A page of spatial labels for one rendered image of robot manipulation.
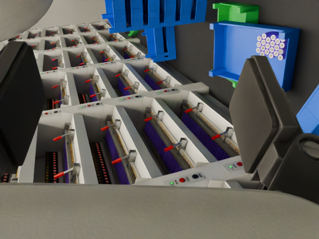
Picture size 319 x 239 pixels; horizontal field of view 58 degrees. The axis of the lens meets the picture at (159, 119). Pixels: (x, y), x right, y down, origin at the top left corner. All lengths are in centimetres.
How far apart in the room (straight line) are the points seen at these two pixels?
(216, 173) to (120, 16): 81
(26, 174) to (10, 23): 89
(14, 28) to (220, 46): 101
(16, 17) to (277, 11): 95
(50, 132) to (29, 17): 125
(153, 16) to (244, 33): 48
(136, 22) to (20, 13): 120
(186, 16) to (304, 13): 64
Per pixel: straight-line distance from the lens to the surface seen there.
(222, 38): 118
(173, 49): 194
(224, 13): 131
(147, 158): 101
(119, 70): 209
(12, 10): 21
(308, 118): 73
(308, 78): 100
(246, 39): 112
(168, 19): 144
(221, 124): 125
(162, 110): 134
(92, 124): 145
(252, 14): 115
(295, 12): 102
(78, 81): 210
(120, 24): 138
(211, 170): 94
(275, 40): 98
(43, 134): 146
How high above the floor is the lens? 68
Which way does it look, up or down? 15 degrees down
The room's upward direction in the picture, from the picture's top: 102 degrees counter-clockwise
